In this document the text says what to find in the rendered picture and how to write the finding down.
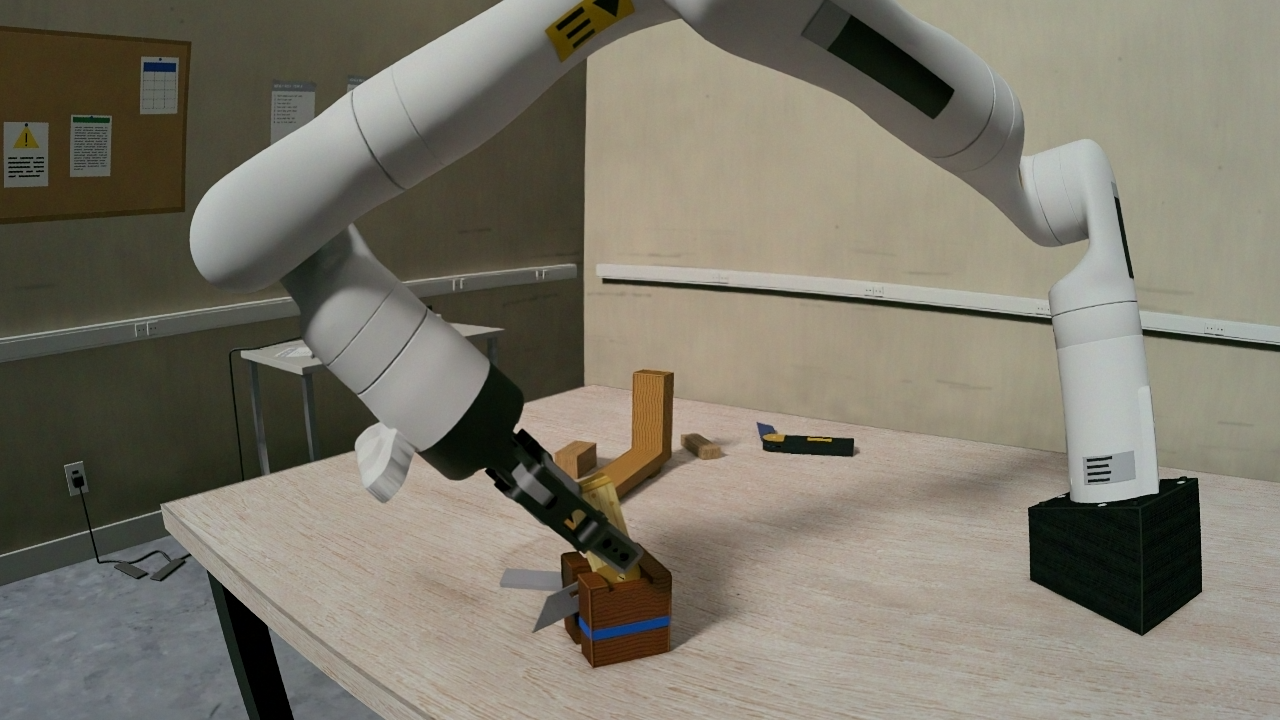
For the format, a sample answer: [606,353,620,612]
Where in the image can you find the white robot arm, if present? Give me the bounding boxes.
[189,0,1158,503]

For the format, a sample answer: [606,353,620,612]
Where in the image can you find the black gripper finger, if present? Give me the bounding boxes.
[485,428,573,521]
[493,439,644,574]

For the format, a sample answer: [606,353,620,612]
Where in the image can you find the black sliding bevel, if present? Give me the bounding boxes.
[756,421,854,457]

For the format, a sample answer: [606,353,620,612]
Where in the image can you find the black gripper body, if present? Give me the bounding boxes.
[416,361,541,487]

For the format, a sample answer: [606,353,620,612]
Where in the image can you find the grey flat bar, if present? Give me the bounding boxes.
[500,568,562,591]

